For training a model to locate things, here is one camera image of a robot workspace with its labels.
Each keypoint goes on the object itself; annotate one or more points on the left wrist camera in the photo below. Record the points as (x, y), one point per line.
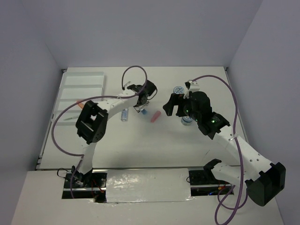
(127, 84)

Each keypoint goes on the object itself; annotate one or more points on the pink plastic case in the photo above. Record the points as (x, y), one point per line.
(155, 116)

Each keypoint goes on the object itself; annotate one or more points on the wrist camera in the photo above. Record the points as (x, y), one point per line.
(192, 86)
(127, 84)

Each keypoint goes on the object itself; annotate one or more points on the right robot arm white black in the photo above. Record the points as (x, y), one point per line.
(263, 178)

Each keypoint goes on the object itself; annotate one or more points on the blue paint jar near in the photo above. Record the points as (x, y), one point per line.
(186, 121)

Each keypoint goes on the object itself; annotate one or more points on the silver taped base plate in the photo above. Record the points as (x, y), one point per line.
(147, 186)

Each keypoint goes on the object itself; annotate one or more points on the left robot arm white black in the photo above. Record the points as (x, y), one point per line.
(92, 122)

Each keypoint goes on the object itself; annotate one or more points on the white compartment tray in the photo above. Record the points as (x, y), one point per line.
(76, 86)

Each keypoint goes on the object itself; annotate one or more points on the clear spray bottle blue cap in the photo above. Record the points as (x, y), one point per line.
(124, 115)

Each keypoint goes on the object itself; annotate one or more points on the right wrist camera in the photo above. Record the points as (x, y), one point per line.
(192, 86)

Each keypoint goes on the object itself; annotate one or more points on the blue plastic case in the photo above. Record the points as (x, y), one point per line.
(144, 112)

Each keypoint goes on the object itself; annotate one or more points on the blue paint jar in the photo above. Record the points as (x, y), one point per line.
(178, 90)
(186, 121)

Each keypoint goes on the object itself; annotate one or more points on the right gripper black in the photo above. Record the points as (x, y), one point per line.
(176, 99)

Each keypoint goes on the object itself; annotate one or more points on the blue paint jar far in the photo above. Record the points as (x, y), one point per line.
(178, 90)

